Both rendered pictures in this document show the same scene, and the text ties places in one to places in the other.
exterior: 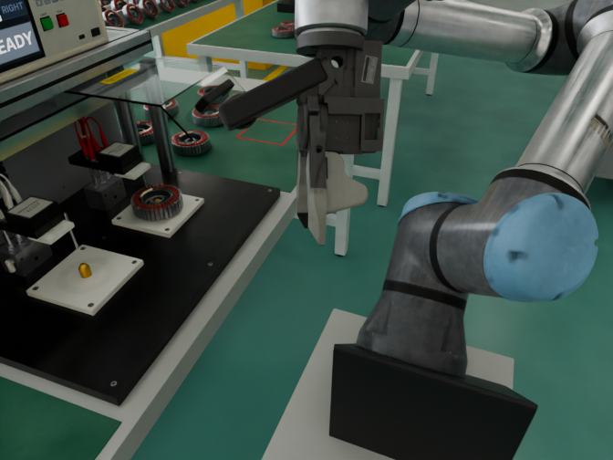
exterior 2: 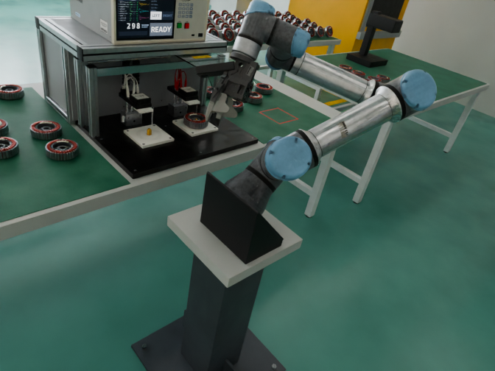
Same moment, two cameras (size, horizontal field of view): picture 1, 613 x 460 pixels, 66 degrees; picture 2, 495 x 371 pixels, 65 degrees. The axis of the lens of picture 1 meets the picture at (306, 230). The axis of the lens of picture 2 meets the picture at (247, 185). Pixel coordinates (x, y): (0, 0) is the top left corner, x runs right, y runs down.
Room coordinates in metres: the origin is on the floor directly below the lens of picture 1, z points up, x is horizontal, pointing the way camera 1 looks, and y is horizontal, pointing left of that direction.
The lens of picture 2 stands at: (-0.50, -0.50, 1.56)
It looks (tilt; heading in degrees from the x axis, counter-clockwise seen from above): 33 degrees down; 20
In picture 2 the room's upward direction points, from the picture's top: 12 degrees clockwise
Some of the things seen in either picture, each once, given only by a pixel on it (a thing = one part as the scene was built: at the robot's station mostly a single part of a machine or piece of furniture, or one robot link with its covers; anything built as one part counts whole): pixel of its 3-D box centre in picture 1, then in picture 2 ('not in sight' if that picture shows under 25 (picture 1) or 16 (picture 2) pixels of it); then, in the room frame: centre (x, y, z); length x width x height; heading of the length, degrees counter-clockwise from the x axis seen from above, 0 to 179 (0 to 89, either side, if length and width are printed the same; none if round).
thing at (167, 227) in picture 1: (159, 211); (195, 125); (0.91, 0.34, 0.78); 0.15 x 0.15 x 0.01; 70
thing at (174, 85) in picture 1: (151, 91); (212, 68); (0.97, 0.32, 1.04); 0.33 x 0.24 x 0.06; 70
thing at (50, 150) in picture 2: not in sight; (62, 149); (0.38, 0.58, 0.77); 0.11 x 0.11 x 0.04
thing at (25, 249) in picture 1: (25, 252); (131, 116); (0.73, 0.56, 0.80); 0.08 x 0.05 x 0.06; 160
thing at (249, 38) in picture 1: (343, 74); (376, 112); (3.10, -0.24, 0.37); 1.85 x 1.10 x 0.75; 160
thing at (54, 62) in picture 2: not in sight; (57, 76); (0.63, 0.87, 0.91); 0.28 x 0.03 x 0.32; 70
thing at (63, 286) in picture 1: (87, 277); (149, 135); (0.68, 0.42, 0.78); 0.15 x 0.15 x 0.01; 70
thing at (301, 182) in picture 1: (322, 189); (227, 112); (0.48, -0.02, 1.10); 0.06 x 0.03 x 0.09; 96
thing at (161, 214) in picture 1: (157, 202); (196, 120); (0.91, 0.34, 0.80); 0.11 x 0.11 x 0.04
